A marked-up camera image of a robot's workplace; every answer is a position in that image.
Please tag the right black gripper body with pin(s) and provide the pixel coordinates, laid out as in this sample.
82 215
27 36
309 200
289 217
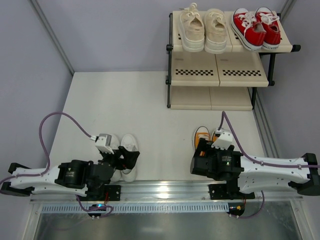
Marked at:
200 162

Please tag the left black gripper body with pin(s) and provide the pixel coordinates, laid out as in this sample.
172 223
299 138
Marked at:
122 157

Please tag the beige lace sneaker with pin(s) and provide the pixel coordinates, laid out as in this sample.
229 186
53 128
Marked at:
215 27
191 29

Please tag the red canvas sneaker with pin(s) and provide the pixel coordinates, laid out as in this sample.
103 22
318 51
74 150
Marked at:
248 29
269 21

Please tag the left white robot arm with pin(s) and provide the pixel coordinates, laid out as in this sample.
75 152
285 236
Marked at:
77 177

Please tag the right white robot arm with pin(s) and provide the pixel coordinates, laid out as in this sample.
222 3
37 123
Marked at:
241 176

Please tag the beige three-tier shoe shelf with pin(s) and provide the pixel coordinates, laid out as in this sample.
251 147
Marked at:
226 81

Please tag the white sneaker right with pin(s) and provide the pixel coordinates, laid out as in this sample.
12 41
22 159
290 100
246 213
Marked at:
130 143

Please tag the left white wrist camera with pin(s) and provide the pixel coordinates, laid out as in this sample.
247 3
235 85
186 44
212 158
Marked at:
102 142

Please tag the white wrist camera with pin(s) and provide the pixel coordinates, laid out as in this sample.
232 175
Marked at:
102 142
224 141

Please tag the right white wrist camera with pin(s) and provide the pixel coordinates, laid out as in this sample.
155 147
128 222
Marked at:
224 141

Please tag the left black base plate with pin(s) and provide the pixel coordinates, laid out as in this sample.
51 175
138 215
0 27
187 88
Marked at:
111 193

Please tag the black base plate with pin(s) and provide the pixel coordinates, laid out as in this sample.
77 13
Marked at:
111 193
228 191

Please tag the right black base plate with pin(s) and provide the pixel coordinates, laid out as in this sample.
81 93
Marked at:
228 191

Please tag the aluminium mounting rail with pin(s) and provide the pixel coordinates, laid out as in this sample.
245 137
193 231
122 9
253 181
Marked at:
152 191

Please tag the slotted cable duct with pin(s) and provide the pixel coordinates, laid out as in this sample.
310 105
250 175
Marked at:
144 208

